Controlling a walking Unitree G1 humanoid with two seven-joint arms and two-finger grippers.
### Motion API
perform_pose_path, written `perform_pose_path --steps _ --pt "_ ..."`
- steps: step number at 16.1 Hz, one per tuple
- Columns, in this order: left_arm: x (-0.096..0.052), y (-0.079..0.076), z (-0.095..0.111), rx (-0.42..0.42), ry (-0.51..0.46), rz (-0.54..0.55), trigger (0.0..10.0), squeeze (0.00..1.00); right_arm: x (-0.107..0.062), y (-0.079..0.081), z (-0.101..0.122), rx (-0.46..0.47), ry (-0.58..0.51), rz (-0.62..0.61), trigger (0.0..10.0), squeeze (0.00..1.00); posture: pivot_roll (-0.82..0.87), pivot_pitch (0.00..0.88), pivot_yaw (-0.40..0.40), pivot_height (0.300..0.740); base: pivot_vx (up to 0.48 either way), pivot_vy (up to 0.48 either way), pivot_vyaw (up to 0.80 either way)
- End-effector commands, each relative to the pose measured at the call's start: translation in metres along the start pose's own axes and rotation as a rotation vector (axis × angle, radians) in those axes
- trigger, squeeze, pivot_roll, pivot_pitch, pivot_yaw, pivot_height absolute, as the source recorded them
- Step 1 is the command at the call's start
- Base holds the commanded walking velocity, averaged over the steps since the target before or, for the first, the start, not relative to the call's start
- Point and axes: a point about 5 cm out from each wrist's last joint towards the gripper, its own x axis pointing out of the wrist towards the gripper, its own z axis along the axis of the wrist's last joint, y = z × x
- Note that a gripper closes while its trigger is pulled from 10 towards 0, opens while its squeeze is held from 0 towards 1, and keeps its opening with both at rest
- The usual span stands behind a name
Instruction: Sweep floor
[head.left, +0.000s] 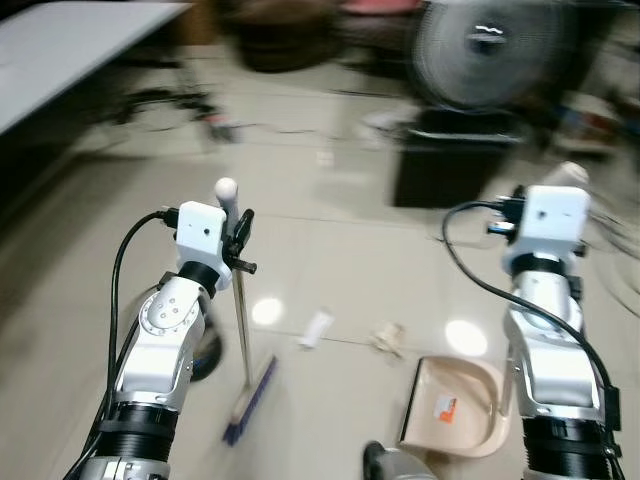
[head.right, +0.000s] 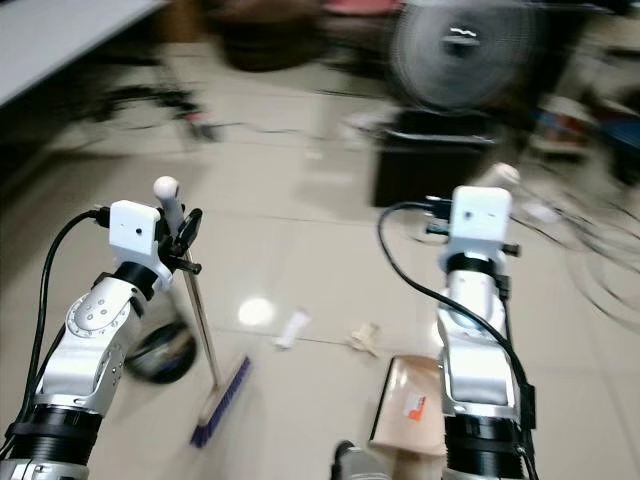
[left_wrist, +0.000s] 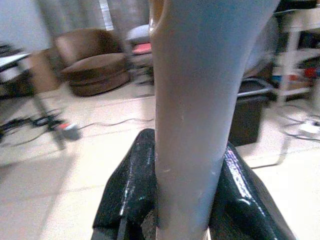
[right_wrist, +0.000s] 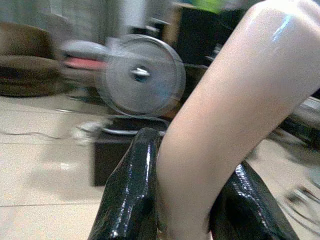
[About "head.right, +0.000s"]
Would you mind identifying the grey round floor fan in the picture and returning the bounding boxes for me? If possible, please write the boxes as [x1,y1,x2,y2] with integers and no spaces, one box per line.
[389,0,541,112]

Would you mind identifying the crumpled beige paper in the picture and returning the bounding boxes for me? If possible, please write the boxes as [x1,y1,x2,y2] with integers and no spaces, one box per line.
[347,321,384,358]

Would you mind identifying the white table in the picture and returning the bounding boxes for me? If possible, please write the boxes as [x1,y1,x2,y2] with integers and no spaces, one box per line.
[0,0,171,105]

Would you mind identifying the black box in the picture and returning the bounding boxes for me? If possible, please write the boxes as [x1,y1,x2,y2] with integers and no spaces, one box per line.
[371,108,498,209]

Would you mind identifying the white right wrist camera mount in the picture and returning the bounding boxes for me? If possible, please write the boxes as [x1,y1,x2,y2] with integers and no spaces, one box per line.
[448,185,514,260]

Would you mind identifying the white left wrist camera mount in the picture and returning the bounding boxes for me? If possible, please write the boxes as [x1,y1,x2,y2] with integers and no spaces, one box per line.
[108,200,162,274]

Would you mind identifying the round black disc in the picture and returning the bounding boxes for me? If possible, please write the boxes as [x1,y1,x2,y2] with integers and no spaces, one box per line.
[124,321,198,387]

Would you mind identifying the white paper scrap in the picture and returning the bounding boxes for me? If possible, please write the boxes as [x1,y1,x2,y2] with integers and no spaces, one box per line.
[274,309,314,350]

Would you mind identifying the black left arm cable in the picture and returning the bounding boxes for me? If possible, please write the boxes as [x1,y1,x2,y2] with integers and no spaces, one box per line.
[36,207,113,421]

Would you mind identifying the broom with blue bristles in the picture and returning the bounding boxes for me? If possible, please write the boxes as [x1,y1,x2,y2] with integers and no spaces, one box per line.
[153,175,254,449]

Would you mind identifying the grey robot foot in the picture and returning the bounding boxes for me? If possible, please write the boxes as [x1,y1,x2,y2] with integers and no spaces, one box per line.
[331,439,403,480]

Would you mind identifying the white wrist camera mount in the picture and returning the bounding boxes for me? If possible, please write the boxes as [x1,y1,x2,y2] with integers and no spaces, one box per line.
[448,185,514,260]
[108,200,162,274]

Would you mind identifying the black floor cables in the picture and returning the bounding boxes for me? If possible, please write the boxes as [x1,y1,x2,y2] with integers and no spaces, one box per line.
[525,180,640,316]

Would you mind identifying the dark brown basket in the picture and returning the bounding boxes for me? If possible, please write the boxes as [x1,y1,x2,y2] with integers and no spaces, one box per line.
[208,0,319,73]

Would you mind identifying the red chair seat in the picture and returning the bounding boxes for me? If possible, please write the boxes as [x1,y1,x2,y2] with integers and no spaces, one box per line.
[322,0,406,17]

